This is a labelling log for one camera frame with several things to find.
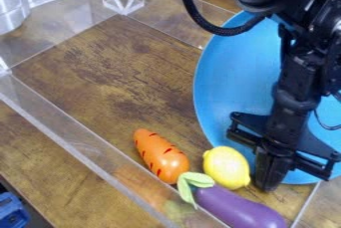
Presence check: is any blue plastic object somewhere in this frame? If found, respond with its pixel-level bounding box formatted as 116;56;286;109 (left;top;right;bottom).
0;192;31;228

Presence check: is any purple toy eggplant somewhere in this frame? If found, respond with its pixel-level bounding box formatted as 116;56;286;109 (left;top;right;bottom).
192;185;290;228

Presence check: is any orange toy carrot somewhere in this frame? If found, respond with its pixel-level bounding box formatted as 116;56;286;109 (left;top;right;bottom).
132;127;216;210

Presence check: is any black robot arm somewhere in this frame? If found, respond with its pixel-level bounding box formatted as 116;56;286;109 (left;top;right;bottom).
226;0;341;191

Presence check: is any black braided cable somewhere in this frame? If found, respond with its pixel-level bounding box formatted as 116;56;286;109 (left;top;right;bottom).
176;0;267;37

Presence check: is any clear acrylic enclosure wall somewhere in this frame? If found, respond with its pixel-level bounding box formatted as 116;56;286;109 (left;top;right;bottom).
0;0;227;228

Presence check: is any yellow toy lemon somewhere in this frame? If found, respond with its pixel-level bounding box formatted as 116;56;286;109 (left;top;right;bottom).
202;146;250;190

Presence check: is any blue round plastic tray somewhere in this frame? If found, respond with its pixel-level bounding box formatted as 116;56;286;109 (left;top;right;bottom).
192;19;341;173

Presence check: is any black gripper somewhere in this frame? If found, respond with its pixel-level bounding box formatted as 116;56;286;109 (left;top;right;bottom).
226;88;341;191

